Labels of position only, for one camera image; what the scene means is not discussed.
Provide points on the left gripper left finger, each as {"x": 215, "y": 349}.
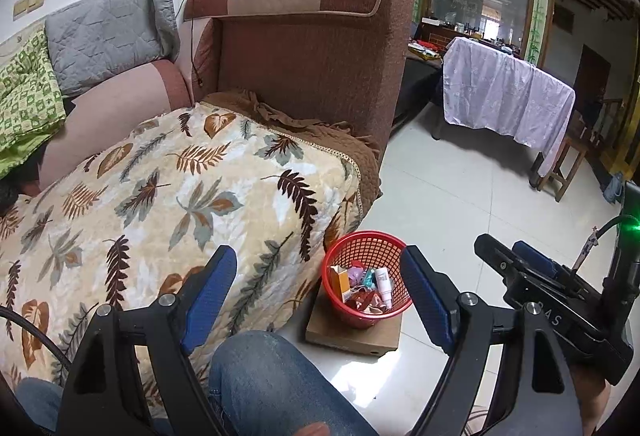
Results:
{"x": 174, "y": 328}

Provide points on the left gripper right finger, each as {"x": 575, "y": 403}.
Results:
{"x": 463, "y": 326}

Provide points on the small white bottle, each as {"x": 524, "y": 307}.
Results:
{"x": 384, "y": 286}

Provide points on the small purple wrapper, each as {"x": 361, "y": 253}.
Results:
{"x": 355, "y": 275}

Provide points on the orange small box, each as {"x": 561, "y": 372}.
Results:
{"x": 339, "y": 283}

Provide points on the red candy wrapper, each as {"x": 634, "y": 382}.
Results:
{"x": 366, "y": 302}

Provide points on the teal wrapper packet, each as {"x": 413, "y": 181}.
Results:
{"x": 368, "y": 280}

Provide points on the red mesh trash basket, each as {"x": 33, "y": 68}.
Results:
{"x": 368, "y": 249}

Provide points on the blue jeans leg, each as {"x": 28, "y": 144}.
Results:
{"x": 258, "y": 384}

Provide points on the leaf pattern plush blanket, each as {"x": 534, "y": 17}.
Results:
{"x": 135, "y": 221}

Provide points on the cardboard box under basket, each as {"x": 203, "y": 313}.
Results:
{"x": 324, "y": 328}

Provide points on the brown fringed bedspread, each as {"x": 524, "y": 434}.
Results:
{"x": 363, "y": 150}

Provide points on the pink bolster pillow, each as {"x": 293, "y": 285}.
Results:
{"x": 108, "y": 113}

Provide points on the white cloth covered table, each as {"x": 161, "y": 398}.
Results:
{"x": 485, "y": 88}

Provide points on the green patterned quilt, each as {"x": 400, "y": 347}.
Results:
{"x": 32, "y": 109}

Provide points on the grey quilted pillow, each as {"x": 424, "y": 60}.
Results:
{"x": 91, "y": 41}

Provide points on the beige wall switch plate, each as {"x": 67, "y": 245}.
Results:
{"x": 22, "y": 7}

